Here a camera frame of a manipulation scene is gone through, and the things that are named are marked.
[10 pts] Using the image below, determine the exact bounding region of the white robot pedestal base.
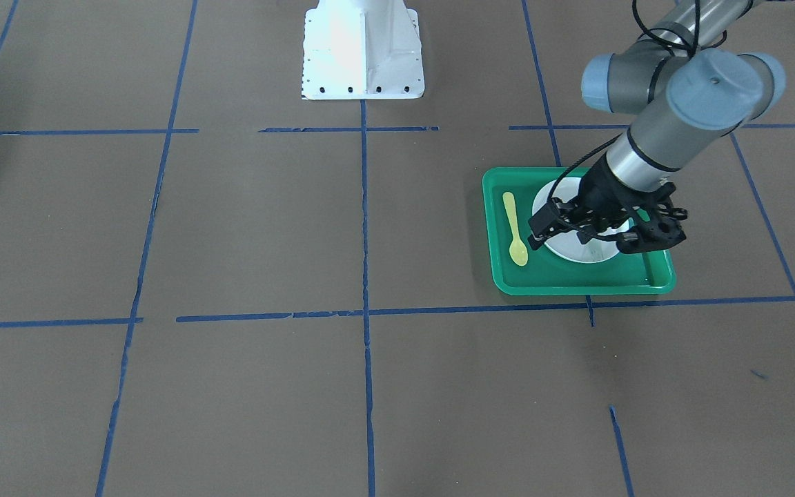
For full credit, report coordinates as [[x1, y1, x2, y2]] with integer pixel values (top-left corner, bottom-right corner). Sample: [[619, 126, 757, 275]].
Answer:
[[301, 1, 425, 101]]

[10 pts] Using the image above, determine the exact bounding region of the green plastic tray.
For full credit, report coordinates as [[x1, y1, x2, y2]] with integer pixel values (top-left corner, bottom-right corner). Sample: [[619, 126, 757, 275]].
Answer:
[[482, 167, 676, 296]]

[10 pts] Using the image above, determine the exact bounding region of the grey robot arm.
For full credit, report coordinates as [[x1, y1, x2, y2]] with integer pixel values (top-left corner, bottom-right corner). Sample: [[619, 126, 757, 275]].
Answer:
[[528, 1, 786, 254]]

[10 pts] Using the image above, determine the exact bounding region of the yellow plastic spoon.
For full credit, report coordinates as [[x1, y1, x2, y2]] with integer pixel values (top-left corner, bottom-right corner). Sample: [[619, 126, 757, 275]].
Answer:
[[502, 191, 528, 267]]

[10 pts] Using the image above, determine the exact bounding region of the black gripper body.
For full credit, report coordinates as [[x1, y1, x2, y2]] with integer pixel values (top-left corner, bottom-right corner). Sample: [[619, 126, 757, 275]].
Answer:
[[553, 157, 676, 242]]

